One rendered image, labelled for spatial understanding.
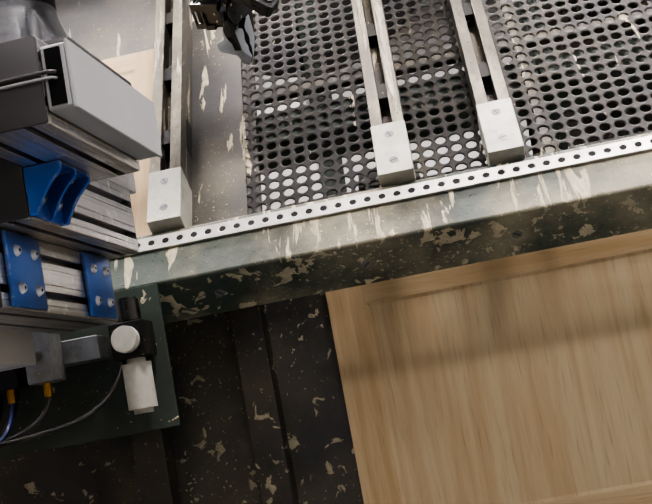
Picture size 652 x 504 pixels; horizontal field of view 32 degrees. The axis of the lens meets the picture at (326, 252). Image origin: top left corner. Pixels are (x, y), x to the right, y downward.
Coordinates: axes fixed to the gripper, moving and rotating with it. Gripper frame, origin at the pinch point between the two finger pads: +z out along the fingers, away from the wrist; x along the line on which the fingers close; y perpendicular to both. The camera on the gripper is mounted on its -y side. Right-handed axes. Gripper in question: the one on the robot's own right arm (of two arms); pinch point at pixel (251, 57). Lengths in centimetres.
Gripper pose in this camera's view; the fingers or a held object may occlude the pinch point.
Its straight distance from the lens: 219.2
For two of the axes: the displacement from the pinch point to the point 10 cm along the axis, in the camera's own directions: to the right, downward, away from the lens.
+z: 2.4, 7.4, 6.2
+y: -9.0, -0.7, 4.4
